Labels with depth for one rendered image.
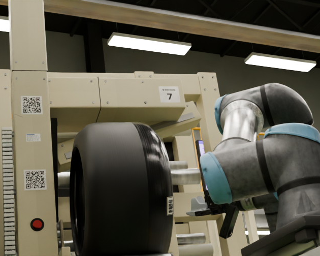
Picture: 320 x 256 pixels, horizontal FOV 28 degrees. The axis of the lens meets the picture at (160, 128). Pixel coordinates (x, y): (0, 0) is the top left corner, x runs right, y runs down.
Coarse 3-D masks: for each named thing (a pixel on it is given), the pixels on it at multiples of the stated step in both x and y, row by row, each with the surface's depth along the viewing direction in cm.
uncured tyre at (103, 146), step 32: (96, 128) 221; (128, 128) 222; (96, 160) 208; (128, 160) 209; (160, 160) 213; (96, 192) 205; (128, 192) 205; (160, 192) 208; (96, 224) 205; (128, 224) 205; (160, 224) 208
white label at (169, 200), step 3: (168, 198) 210; (171, 198) 211; (168, 201) 210; (171, 201) 211; (168, 204) 210; (171, 204) 211; (168, 207) 210; (171, 207) 211; (168, 210) 209; (171, 210) 211; (168, 213) 209; (171, 213) 211
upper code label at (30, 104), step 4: (24, 96) 232; (28, 96) 232; (32, 96) 233; (36, 96) 233; (40, 96) 233; (24, 100) 231; (28, 100) 232; (32, 100) 232; (36, 100) 232; (40, 100) 233; (24, 104) 230; (28, 104) 231; (32, 104) 231; (36, 104) 232; (40, 104) 232; (24, 108) 230; (28, 108) 230; (32, 108) 231; (36, 108) 231; (40, 108) 231; (24, 112) 229; (28, 112) 229; (32, 112) 230; (36, 112) 230; (40, 112) 231
